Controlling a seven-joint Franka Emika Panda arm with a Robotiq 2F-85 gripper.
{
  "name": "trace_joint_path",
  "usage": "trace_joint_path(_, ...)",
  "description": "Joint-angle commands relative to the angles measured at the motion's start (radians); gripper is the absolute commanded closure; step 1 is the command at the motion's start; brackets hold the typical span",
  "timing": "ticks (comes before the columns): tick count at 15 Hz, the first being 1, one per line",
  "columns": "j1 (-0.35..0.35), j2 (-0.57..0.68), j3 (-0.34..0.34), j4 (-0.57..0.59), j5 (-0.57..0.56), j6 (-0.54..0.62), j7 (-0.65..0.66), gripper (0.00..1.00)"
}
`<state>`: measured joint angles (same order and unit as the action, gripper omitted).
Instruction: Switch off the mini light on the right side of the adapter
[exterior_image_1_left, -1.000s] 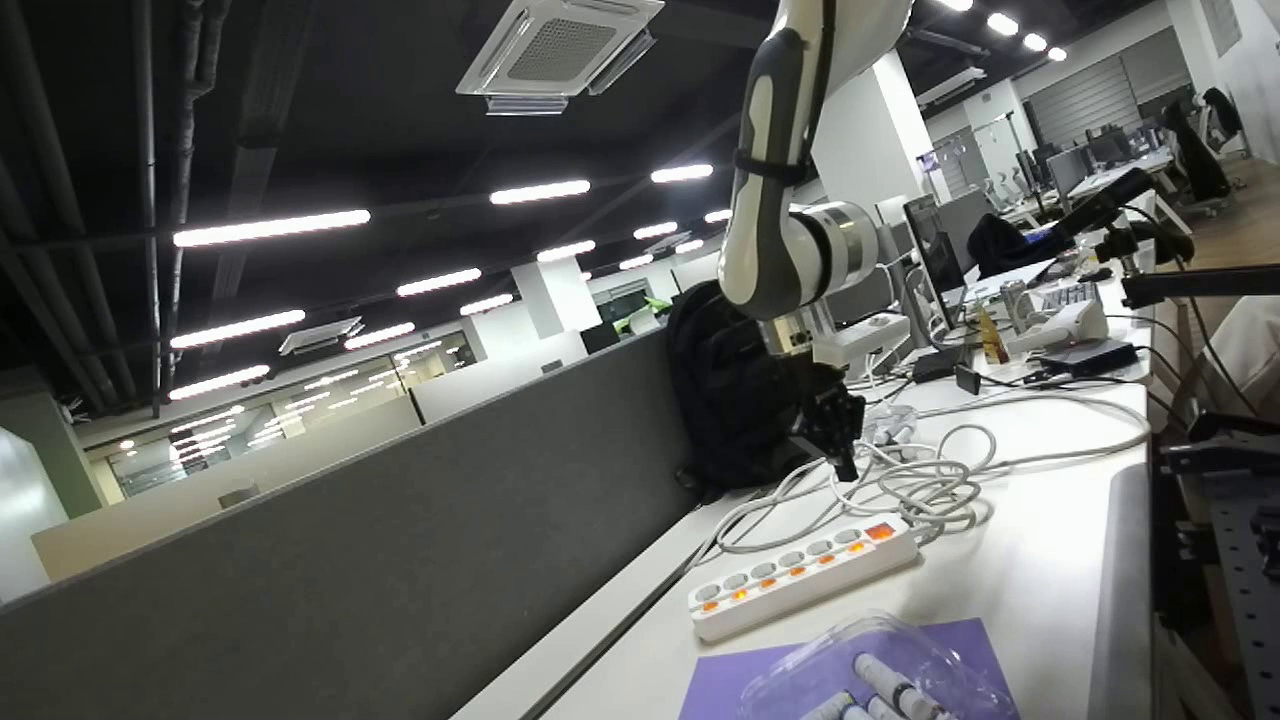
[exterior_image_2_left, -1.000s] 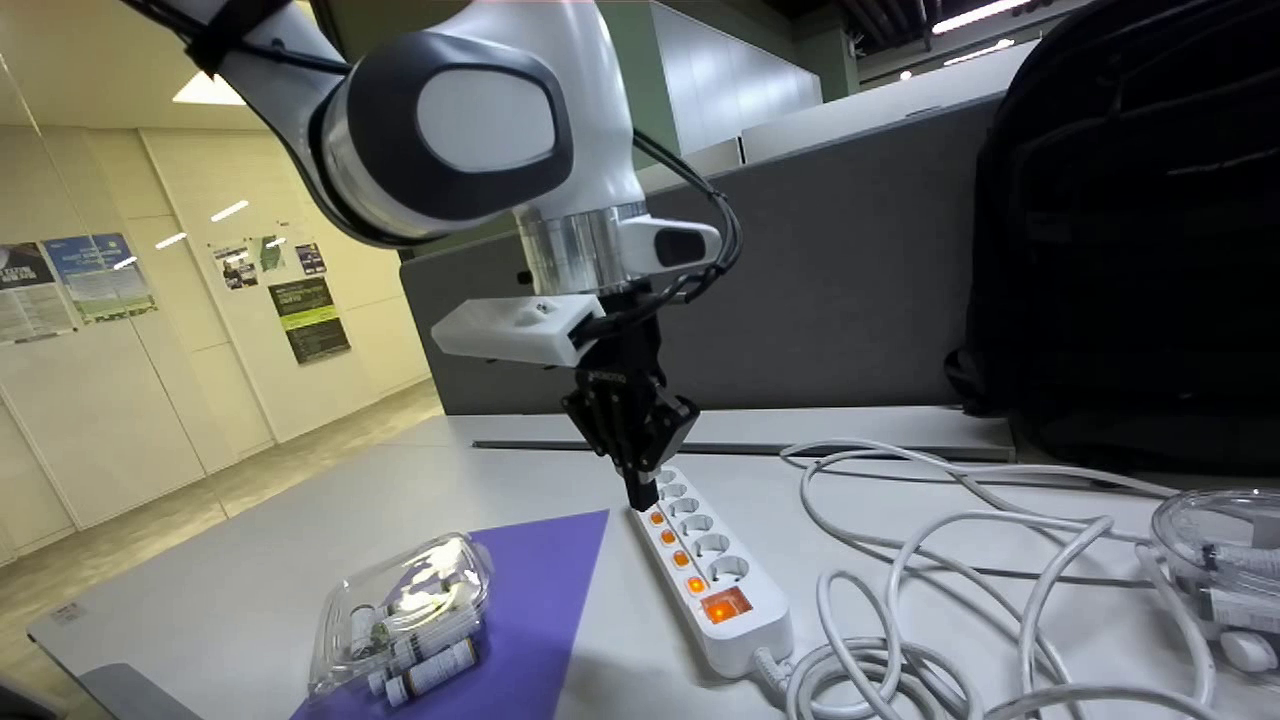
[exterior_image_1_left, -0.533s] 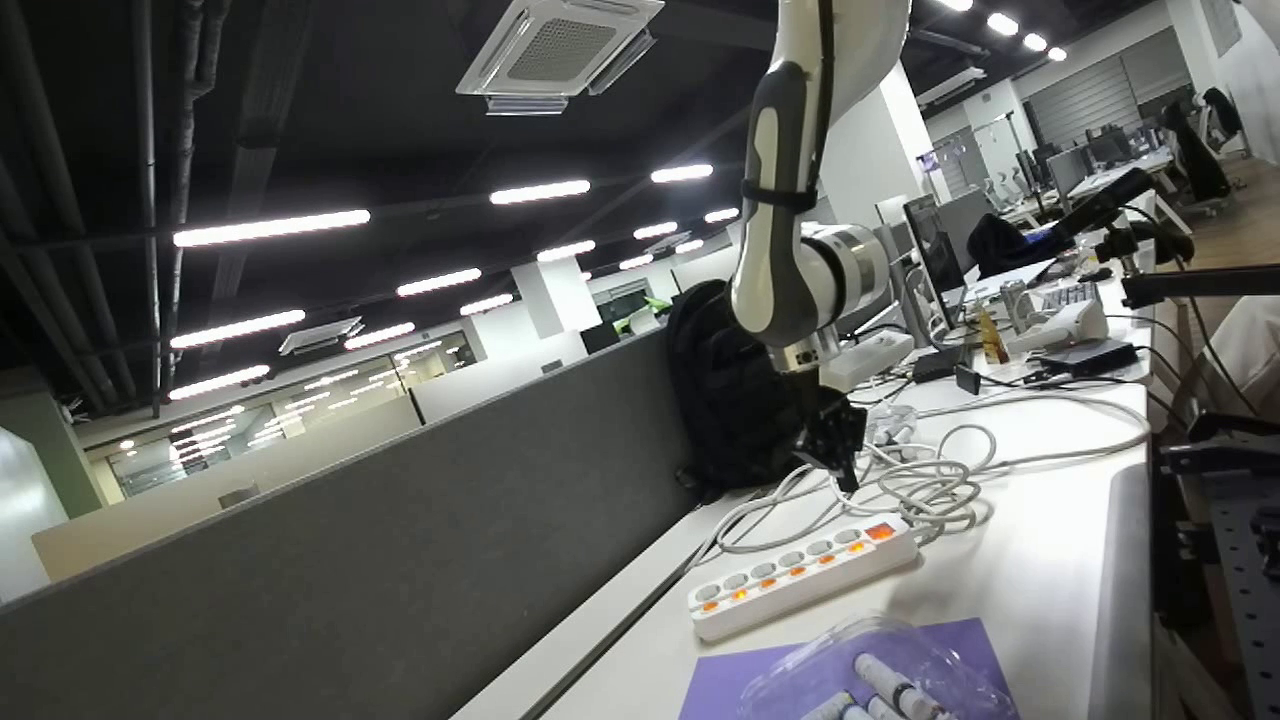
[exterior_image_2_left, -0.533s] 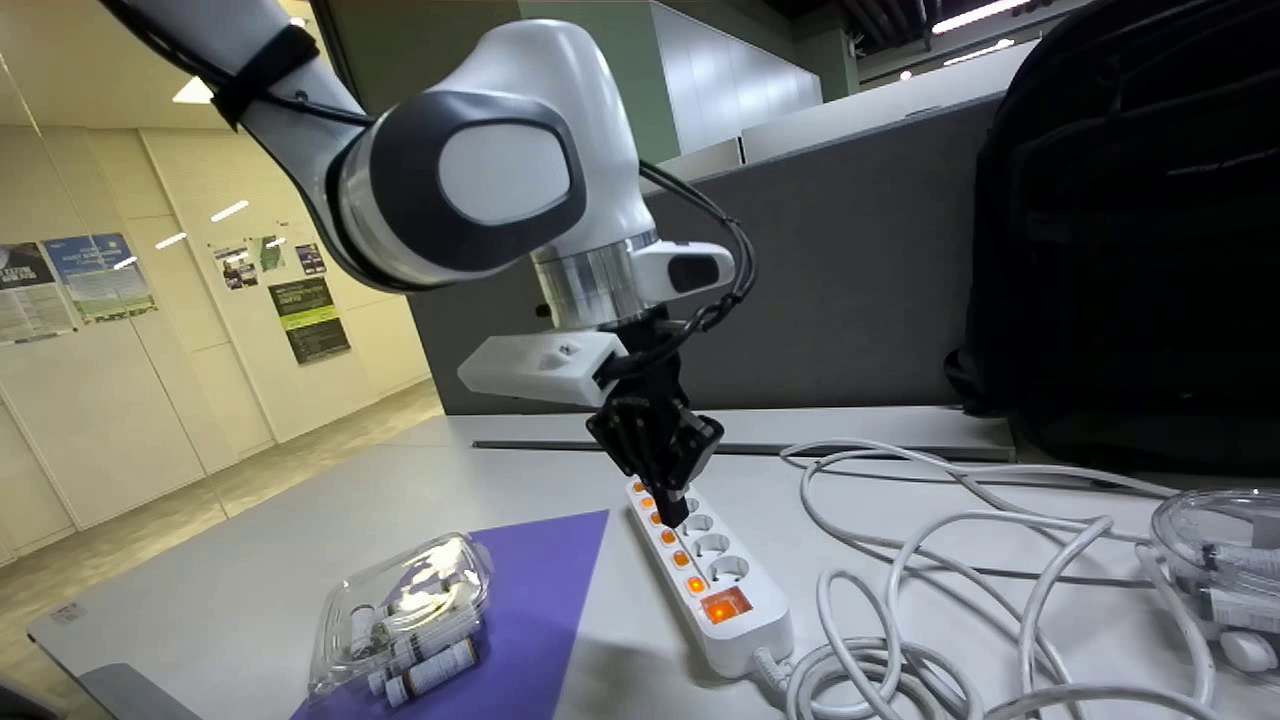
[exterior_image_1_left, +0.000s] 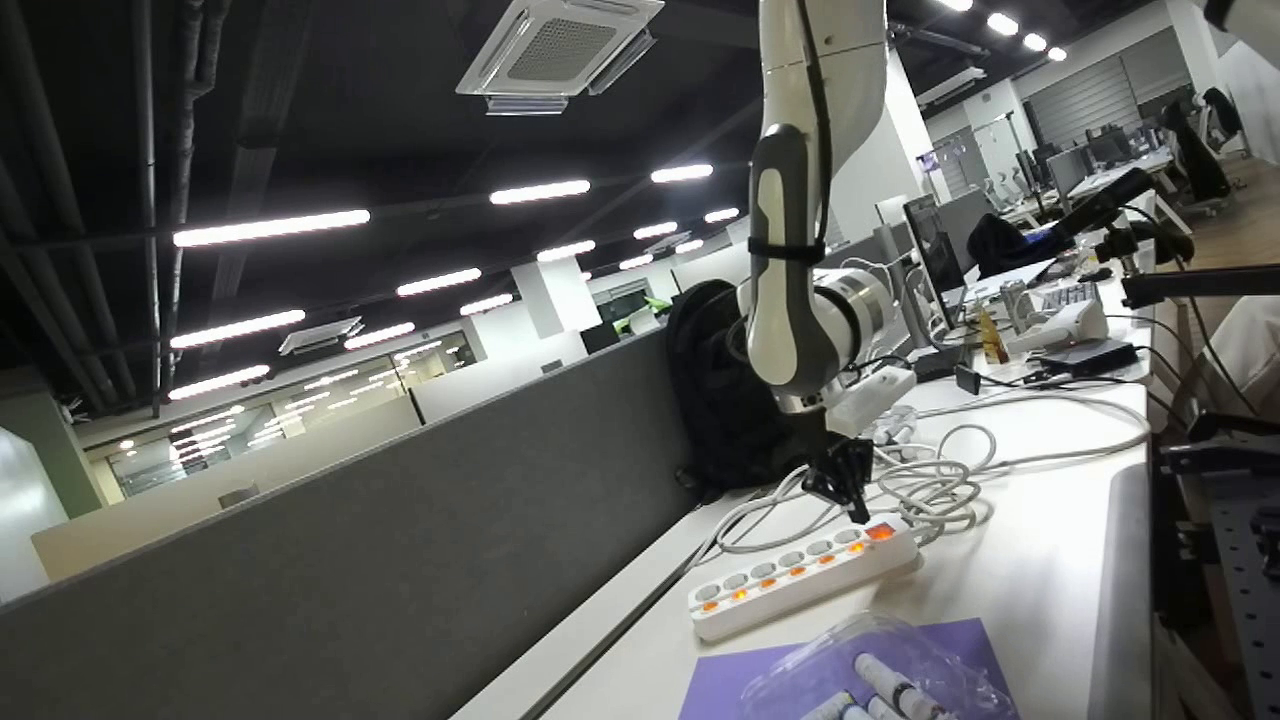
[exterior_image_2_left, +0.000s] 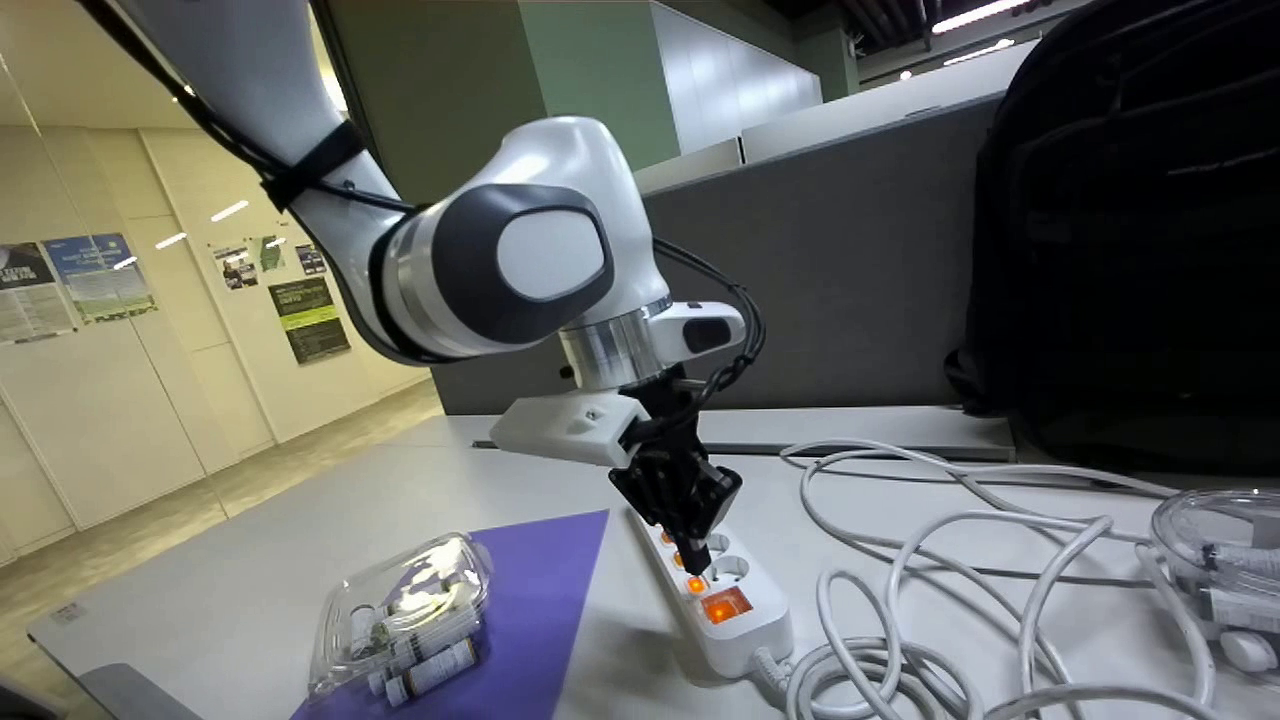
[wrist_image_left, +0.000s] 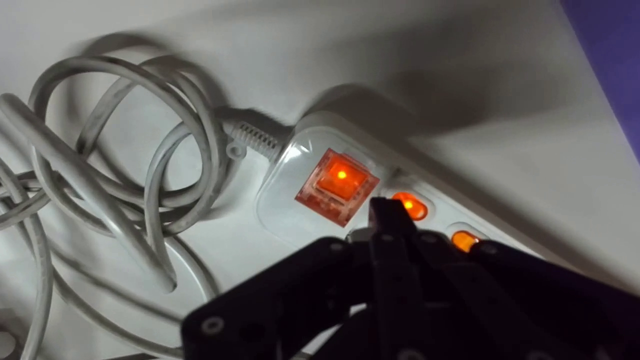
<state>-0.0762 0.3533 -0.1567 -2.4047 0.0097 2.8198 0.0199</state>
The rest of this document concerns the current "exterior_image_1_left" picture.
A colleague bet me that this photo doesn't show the ceiling air conditioner unit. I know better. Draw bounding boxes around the ceiling air conditioner unit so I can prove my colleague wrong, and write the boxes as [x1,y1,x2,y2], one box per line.
[453,0,670,123]

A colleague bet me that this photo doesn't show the coiled white power cable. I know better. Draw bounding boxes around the coiled white power cable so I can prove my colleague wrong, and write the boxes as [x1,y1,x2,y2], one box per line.
[702,384,1154,560]

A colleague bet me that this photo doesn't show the white cylinder stick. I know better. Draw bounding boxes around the white cylinder stick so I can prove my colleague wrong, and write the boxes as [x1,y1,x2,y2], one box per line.
[853,649,942,720]
[798,688,862,720]

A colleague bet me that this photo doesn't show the black computer monitor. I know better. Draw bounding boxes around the black computer monitor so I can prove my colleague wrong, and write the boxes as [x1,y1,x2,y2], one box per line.
[901,193,974,309]

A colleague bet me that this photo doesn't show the black perforated breadboard table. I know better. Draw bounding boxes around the black perforated breadboard table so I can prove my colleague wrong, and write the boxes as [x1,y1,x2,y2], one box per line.
[1150,436,1280,720]

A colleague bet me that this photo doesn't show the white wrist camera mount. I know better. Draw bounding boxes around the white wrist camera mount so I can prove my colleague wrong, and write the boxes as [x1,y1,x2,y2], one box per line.
[819,366,926,446]

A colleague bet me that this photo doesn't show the white power strip orange switches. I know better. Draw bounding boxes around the white power strip orange switches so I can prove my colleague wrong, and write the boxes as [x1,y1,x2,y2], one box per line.
[686,518,930,649]

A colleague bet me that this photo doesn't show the white desktop device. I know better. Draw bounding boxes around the white desktop device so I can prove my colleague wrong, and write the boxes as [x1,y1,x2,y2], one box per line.
[1000,275,1111,354]

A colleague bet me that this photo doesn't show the long ceiling tube light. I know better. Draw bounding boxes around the long ceiling tube light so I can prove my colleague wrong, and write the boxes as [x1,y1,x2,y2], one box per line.
[486,176,598,214]
[392,266,487,305]
[163,305,311,356]
[533,238,603,268]
[163,362,277,409]
[649,156,719,187]
[167,205,377,256]

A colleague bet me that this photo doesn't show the black backpack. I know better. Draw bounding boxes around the black backpack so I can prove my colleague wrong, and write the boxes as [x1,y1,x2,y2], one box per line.
[661,275,819,493]

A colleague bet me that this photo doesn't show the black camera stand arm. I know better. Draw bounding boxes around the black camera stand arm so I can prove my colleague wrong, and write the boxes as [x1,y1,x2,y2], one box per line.
[1047,166,1280,313]

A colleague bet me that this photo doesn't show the grey desk divider panel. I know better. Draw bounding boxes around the grey desk divider panel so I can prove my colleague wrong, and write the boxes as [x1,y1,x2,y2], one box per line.
[0,324,709,720]

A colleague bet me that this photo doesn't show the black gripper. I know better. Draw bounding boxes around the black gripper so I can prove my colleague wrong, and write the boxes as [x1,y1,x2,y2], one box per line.
[800,436,881,530]

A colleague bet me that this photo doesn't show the clear plastic bag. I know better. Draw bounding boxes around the clear plastic bag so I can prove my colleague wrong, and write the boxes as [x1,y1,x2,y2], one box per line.
[739,614,992,720]

